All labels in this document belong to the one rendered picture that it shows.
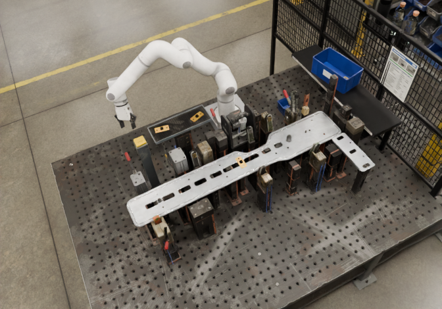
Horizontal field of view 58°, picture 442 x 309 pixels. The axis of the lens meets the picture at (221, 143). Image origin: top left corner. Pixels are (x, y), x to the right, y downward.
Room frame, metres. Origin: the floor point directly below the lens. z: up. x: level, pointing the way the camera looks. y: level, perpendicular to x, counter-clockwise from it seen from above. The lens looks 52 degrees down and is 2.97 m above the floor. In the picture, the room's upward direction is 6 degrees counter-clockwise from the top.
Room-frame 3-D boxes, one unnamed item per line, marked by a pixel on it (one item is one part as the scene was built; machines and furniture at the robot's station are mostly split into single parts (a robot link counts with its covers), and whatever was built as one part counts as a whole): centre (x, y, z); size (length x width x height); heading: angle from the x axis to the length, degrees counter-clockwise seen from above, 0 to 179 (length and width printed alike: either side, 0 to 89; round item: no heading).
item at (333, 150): (1.42, -0.68, 0.84); 0.11 x 0.10 x 0.28; 23
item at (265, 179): (1.25, -0.23, 0.87); 0.12 x 0.09 x 0.35; 23
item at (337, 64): (2.00, -0.82, 1.10); 0.30 x 0.17 x 0.13; 33
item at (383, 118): (1.92, -0.86, 1.02); 0.90 x 0.22 x 0.03; 23
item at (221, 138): (1.55, 0.00, 0.89); 0.13 x 0.11 x 0.38; 23
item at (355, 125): (1.56, -0.84, 0.88); 0.08 x 0.08 x 0.36; 23
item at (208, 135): (1.54, 0.06, 0.90); 0.05 x 0.05 x 0.40; 23
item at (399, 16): (1.91, -1.09, 1.53); 0.06 x 0.06 x 0.20
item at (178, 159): (1.41, 0.26, 0.90); 0.13 x 0.10 x 0.41; 23
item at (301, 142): (1.37, -0.09, 1.00); 1.38 x 0.22 x 0.02; 113
